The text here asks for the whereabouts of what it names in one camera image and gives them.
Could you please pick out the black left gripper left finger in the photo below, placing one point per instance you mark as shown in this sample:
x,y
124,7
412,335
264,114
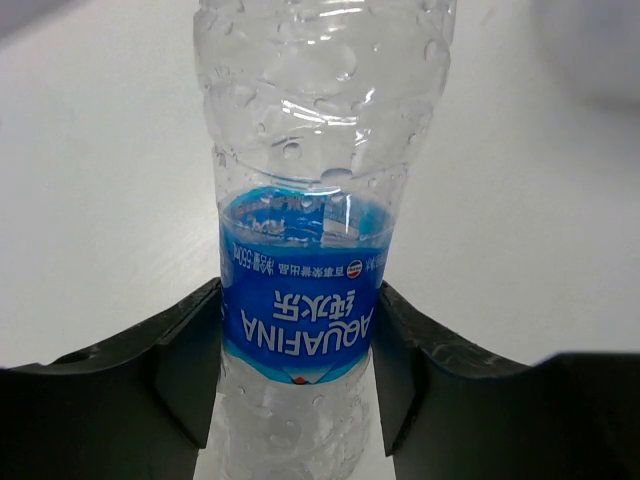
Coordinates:
x,y
137,405

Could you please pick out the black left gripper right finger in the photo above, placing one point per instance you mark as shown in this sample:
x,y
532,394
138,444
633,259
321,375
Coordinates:
x,y
450,409

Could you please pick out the Aquafina bottle white cap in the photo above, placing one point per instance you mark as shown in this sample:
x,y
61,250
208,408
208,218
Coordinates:
x,y
316,110

